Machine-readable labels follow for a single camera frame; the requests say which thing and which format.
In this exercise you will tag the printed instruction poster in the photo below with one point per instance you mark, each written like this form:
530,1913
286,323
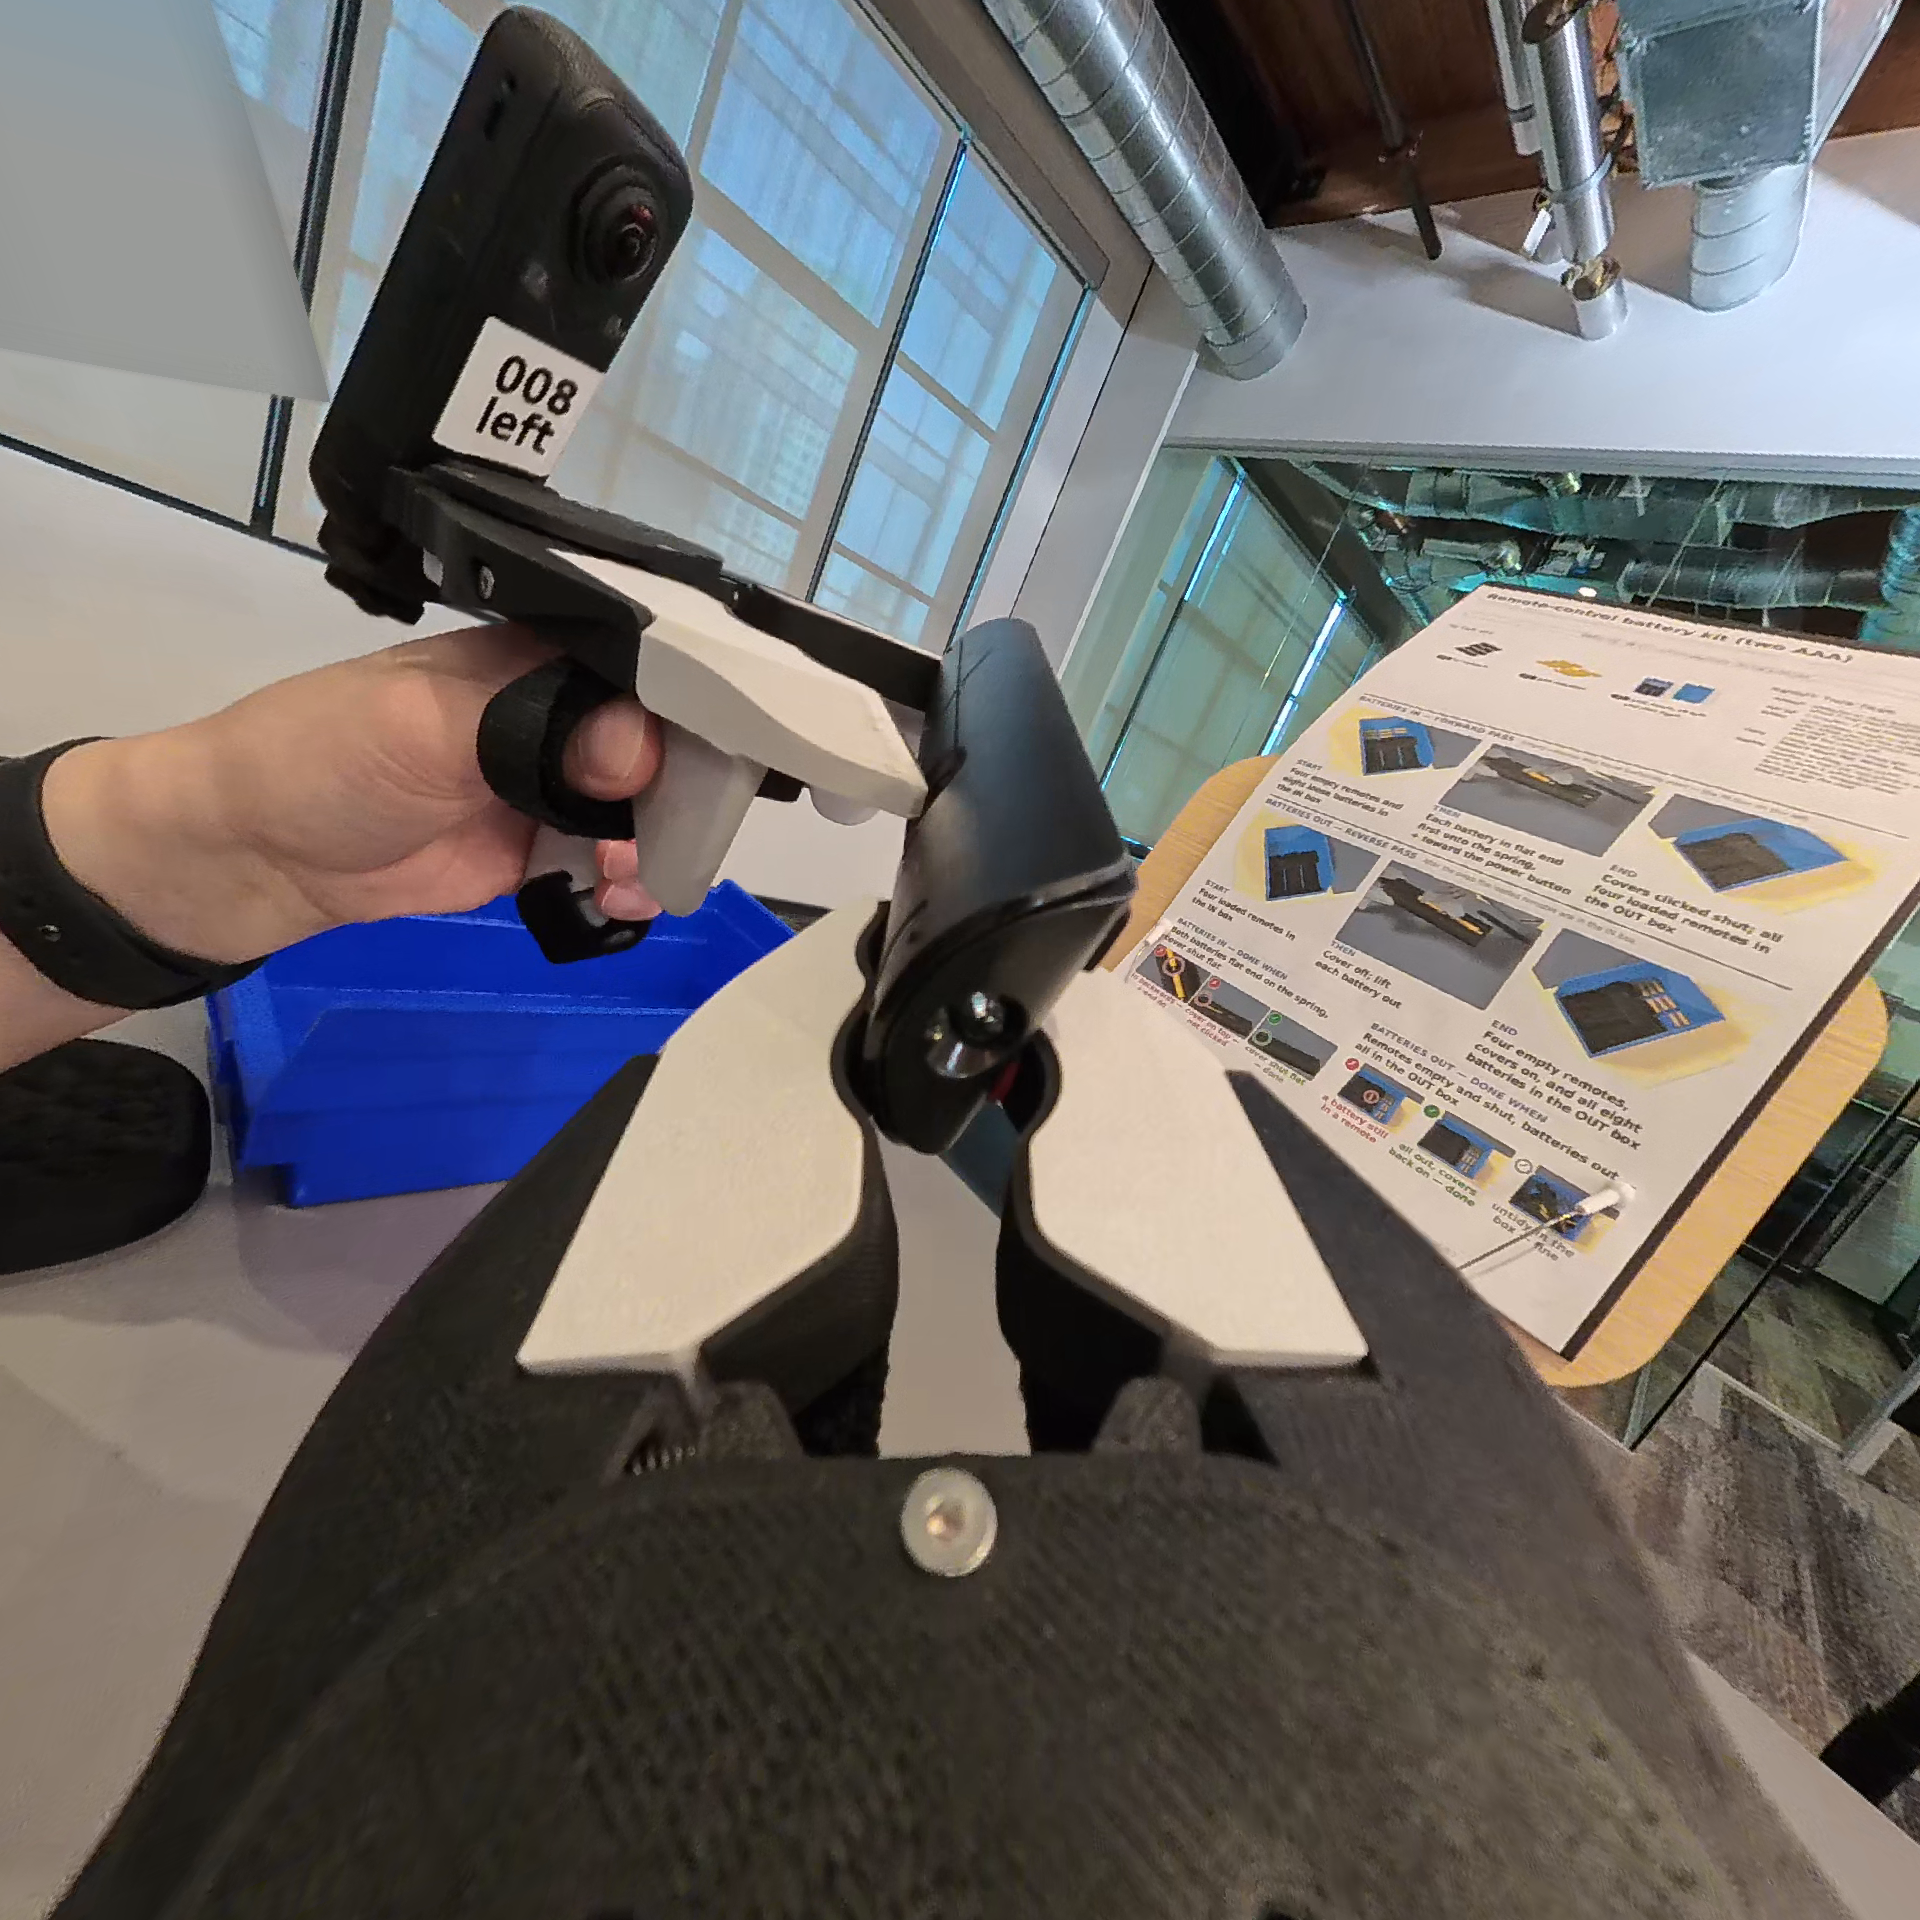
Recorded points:
1560,928

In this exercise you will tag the black remote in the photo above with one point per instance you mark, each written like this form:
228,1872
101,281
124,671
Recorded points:
1006,869

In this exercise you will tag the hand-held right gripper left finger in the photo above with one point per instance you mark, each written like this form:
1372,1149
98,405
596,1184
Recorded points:
704,1184

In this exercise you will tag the black wristband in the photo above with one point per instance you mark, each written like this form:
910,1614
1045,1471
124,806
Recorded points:
48,869

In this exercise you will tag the instruction sheet on stand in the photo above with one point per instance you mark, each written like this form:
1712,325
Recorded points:
1769,1232

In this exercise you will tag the blue plastic bin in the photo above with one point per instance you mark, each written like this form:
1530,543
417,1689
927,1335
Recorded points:
423,1055

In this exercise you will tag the black textured cushion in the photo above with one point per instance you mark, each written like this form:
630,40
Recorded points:
93,1156

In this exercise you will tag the person's left hand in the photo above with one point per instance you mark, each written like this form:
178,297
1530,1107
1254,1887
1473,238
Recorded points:
297,798

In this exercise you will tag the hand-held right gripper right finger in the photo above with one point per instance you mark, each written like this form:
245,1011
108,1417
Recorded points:
1198,1201

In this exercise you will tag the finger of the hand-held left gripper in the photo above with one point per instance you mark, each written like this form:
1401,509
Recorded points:
764,707

